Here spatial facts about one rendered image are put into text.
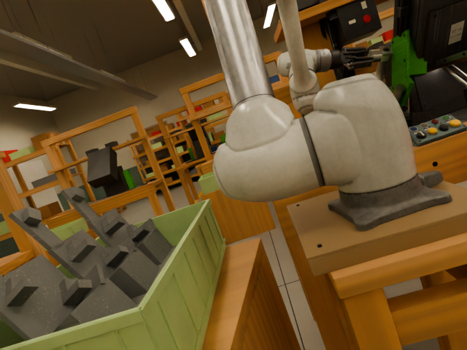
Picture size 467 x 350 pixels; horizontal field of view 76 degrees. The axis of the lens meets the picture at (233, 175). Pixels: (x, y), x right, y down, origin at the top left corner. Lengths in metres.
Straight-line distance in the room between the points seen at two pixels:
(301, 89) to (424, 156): 0.46
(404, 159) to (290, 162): 0.20
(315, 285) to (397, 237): 0.57
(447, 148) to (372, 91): 0.57
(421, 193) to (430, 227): 0.09
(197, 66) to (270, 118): 10.97
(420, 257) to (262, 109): 0.38
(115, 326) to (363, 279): 0.39
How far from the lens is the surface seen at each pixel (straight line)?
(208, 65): 11.52
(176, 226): 1.04
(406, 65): 1.34
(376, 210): 0.63
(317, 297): 1.13
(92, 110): 12.50
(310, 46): 1.64
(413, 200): 0.65
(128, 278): 0.80
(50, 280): 0.77
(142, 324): 0.47
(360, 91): 0.60
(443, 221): 0.61
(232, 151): 0.62
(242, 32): 0.75
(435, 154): 1.12
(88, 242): 0.78
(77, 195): 0.95
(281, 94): 1.66
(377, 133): 0.60
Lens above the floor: 1.13
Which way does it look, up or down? 7 degrees down
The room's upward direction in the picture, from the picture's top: 20 degrees counter-clockwise
